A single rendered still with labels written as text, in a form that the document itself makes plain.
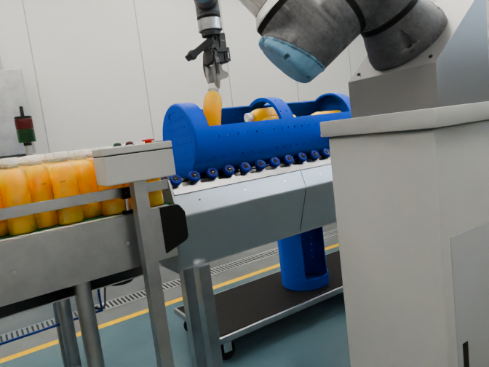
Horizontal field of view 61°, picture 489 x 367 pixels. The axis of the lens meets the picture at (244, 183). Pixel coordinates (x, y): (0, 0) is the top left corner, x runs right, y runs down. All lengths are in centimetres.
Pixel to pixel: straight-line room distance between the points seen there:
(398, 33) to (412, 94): 14
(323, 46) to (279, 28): 10
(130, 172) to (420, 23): 79
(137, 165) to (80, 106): 373
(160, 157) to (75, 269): 39
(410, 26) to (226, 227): 94
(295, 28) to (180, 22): 458
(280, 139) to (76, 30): 366
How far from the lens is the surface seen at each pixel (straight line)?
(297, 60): 92
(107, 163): 114
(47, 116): 481
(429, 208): 94
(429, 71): 98
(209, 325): 165
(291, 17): 93
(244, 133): 158
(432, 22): 105
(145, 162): 118
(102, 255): 128
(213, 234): 156
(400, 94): 103
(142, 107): 506
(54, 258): 125
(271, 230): 174
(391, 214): 100
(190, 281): 173
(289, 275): 250
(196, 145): 147
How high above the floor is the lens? 110
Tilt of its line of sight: 7 degrees down
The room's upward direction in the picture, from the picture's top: 7 degrees counter-clockwise
